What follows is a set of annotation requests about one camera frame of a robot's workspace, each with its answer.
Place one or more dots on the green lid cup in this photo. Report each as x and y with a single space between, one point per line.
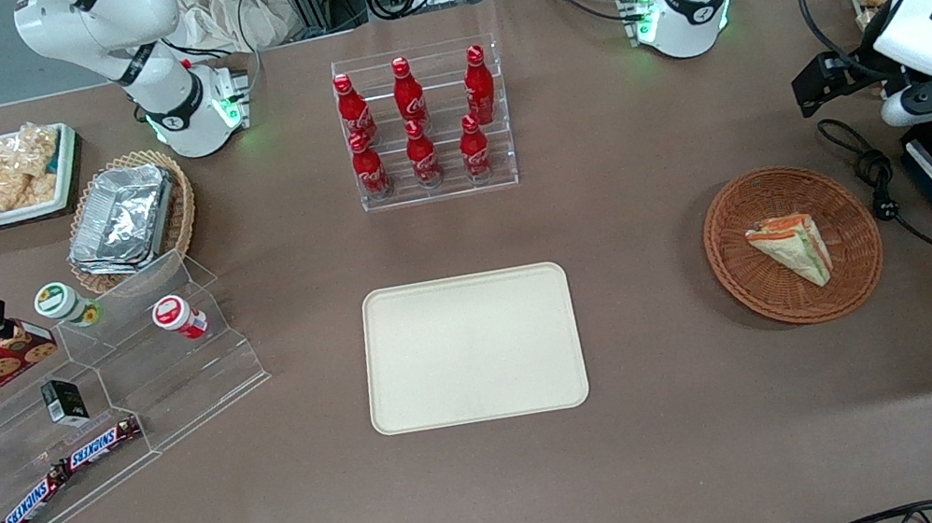
59 301

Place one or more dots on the clear acrylic bottle rack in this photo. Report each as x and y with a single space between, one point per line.
454 188

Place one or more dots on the beige cloth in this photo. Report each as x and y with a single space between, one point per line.
226 13

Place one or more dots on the clear acrylic step shelf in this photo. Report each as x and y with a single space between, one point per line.
24 449
184 384

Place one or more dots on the clear rice cracker bag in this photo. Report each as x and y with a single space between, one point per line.
26 150
5 192

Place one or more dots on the triangle sandwich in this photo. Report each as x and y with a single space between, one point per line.
793 246

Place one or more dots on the Snickers chocolate bar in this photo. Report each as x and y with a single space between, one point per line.
101 443
33 504

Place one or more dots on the red lid cup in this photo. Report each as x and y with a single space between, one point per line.
174 314

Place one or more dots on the oval light wicker basket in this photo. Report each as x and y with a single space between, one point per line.
184 214

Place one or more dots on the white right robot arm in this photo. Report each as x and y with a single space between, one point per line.
140 13

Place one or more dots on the round brown wicker basket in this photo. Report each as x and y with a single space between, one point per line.
752 270

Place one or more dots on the beige plastic tray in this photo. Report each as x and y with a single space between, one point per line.
471 350

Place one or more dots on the red cola bottle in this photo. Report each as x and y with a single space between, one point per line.
422 158
353 112
370 171
474 151
479 87
409 96

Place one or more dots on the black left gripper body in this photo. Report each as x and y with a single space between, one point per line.
853 73

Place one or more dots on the aluminium foil tray stack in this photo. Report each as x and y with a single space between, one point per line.
123 219

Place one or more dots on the small black box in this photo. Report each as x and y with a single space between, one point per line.
63 402

